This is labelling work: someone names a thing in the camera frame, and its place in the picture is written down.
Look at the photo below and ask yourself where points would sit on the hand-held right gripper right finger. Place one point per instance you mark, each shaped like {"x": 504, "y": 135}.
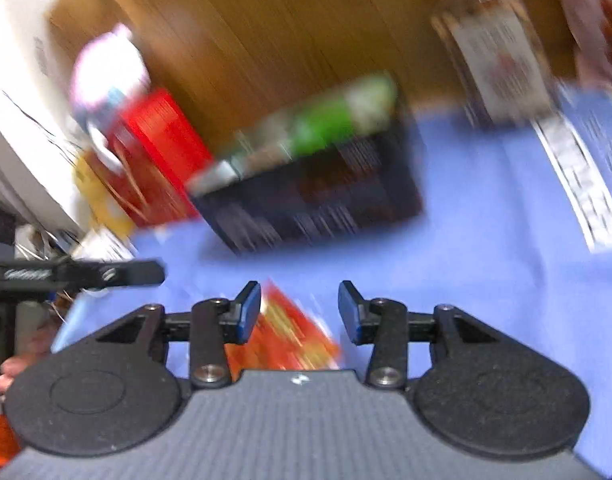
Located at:
{"x": 352, "y": 315}

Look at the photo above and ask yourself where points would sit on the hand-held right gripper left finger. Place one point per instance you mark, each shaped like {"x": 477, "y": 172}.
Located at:
{"x": 248, "y": 315}

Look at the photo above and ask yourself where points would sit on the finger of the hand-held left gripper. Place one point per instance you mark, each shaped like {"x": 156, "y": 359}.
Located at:
{"x": 125, "y": 272}

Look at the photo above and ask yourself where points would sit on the orange snack packet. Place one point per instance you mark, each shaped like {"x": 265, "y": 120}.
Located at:
{"x": 281, "y": 335}

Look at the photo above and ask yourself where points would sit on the black cardboard box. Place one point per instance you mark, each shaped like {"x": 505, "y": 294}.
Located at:
{"x": 326, "y": 200}

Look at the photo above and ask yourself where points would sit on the person's left hand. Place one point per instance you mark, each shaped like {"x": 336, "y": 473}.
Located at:
{"x": 8, "y": 375}

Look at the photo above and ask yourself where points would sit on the white enamel mug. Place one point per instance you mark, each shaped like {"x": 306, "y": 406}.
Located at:
{"x": 105, "y": 245}

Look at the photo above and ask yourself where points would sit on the yellow plush toy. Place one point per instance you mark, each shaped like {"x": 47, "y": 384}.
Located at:
{"x": 98, "y": 200}

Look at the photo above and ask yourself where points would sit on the red gift bag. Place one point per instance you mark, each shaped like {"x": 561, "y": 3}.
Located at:
{"x": 155, "y": 155}

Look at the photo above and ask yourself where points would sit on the white furniture panel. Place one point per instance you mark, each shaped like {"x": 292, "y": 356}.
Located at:
{"x": 15, "y": 150}

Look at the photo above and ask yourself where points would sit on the blue printed cloth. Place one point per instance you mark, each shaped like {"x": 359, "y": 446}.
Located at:
{"x": 486, "y": 240}

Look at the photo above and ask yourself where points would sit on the pink and blue plush toy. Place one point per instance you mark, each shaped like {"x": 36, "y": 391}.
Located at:
{"x": 108, "y": 75}

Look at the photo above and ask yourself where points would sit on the wood-grain board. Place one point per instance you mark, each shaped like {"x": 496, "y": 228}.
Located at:
{"x": 261, "y": 35}

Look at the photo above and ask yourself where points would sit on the clear nut jar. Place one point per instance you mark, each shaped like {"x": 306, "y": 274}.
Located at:
{"x": 496, "y": 55}

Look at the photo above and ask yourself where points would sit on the pink snack bag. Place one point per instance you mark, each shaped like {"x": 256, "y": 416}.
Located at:
{"x": 596, "y": 15}

